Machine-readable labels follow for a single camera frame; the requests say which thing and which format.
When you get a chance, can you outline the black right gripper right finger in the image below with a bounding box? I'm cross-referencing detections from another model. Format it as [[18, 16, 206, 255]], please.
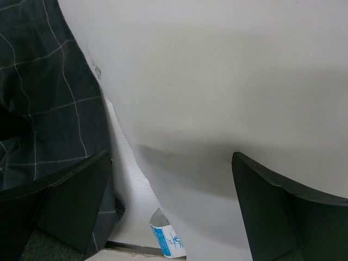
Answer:
[[232, 152, 347, 260]]

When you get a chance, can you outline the white pillow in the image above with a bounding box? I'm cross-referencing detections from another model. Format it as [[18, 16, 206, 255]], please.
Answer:
[[59, 1, 347, 260]]

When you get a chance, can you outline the dark grey checked pillowcase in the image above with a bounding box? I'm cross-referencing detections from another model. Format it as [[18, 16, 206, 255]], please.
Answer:
[[1, 1, 125, 260]]

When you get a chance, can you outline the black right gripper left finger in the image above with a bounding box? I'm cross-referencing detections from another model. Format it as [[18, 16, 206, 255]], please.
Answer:
[[1, 151, 111, 260]]

